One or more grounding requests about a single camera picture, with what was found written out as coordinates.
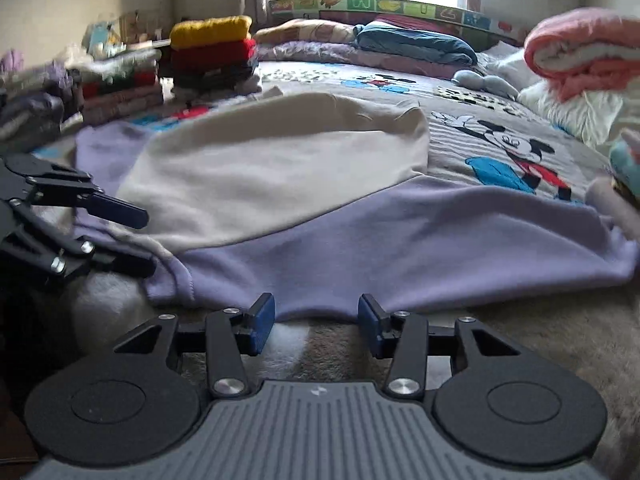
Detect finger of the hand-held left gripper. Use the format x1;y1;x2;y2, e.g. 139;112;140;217
0;154;149;229
0;200;157;286

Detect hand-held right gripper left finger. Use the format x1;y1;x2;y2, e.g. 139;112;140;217
114;292;277;401

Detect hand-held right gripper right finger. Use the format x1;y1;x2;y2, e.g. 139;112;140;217
357;294;521;401

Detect purple and cream sweatshirt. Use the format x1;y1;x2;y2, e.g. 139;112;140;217
75;91;640;323

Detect folded pink garment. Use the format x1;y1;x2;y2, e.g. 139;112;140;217
81;85;164;112

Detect folded red green sweater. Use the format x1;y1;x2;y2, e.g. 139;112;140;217
80;71;159;99

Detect folded grey pants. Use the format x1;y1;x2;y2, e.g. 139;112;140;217
0;91;67;142

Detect cartoon mouse printed blanket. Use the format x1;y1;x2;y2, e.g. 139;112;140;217
30;60;640;411

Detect folded grey white garment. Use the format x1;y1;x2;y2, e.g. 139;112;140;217
79;47;162;82

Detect folded cream ribbed garment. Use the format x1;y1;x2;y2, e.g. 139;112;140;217
0;62;76;98

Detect folded black striped garment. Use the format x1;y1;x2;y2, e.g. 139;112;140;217
172;62;261;90

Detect dark cluttered table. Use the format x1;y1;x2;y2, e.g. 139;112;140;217
82;9;172;53

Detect folded red knit sweater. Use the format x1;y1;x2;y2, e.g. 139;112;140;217
171;39;258;75

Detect purple cloth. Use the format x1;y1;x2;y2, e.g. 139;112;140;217
0;49;25;75

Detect purple floral pillow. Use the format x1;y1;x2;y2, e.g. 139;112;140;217
256;40;462;80

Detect pink yellow printed pillow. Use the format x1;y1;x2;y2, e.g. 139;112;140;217
254;19;359;47

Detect light blue plush toy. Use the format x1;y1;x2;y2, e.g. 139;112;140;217
452;69;521;102

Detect beige folded cloth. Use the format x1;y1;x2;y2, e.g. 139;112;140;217
585;175;640;242

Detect folded blue quilt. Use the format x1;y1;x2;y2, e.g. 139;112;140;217
352;22;479;67

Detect white fluffy duvet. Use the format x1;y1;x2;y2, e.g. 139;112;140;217
487;42;640;147

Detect teal plush toy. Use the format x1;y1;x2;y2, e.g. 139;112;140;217
607;129;640;196

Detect maroon pillow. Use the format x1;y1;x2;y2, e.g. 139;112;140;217
372;14;454;36

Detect colourful play mat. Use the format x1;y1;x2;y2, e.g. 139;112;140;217
268;0;527;47

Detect folded pink blanket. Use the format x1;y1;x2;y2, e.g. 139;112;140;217
523;7;640;103

